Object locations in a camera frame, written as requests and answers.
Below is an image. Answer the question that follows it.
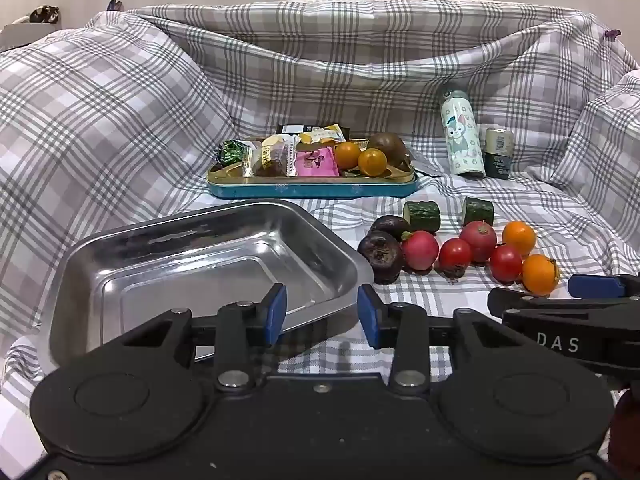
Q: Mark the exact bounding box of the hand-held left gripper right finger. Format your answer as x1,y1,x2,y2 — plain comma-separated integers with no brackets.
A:
356,284,548,395

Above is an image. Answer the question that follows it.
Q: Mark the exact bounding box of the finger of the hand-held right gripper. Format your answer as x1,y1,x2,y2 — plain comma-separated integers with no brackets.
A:
486,286,640,322
567,273,640,301

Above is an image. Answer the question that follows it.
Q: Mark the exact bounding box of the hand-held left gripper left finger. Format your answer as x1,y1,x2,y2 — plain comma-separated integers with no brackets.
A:
95,283,289,392

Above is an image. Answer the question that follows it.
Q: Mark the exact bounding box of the orange mandarin with stem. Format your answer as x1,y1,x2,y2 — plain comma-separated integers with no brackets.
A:
521,254,561,296

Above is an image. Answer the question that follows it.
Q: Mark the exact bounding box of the dark purple round fruit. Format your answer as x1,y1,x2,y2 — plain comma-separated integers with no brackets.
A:
369,215,412,242
357,231,404,286

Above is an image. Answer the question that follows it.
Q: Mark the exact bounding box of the red tomato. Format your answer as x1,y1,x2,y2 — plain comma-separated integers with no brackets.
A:
489,243,524,283
438,238,473,278

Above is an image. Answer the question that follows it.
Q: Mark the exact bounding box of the pink red radish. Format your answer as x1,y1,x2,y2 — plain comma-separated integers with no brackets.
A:
400,231,440,272
459,221,498,263

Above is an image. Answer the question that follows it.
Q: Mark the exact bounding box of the stainless steel tray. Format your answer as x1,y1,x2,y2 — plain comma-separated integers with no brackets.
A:
37,199,375,376

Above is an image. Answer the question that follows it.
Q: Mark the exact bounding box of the cucumber piece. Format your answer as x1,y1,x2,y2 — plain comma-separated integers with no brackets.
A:
403,201,442,233
462,197,495,227

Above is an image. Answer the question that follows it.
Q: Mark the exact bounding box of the blue tin tray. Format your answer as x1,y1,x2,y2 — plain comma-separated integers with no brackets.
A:
206,152,420,200

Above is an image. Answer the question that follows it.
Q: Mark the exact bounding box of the brown cake clear packet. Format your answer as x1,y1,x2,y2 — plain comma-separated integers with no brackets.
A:
243,135,301,178

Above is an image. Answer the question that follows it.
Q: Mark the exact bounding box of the pink snack packet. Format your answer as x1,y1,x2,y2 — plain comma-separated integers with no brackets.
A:
295,144,340,179

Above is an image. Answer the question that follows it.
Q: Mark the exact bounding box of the small orange kumquat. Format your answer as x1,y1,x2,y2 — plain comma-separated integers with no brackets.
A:
334,141,363,170
357,148,388,177

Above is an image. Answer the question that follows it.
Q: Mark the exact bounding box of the dark green drink can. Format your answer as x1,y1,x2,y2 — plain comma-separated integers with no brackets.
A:
482,127,515,180

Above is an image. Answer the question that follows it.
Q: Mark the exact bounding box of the silver foil packet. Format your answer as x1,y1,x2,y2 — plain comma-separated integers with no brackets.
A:
407,147,443,177

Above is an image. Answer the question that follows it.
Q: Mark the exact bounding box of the green foil candy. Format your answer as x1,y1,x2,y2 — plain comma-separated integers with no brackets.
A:
216,140,251,167

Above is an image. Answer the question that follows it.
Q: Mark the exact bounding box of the round brown fruit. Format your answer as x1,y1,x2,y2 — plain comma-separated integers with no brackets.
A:
366,132,412,170

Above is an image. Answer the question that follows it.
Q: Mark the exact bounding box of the yellow pastry packet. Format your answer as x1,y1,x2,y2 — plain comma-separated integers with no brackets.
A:
299,125,348,145

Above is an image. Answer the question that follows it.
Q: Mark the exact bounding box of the cartoon print thermos bottle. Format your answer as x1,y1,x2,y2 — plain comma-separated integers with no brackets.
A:
440,89,487,181

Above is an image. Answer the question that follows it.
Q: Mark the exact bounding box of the cardboard box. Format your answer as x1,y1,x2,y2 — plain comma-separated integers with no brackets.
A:
0,21,61,52

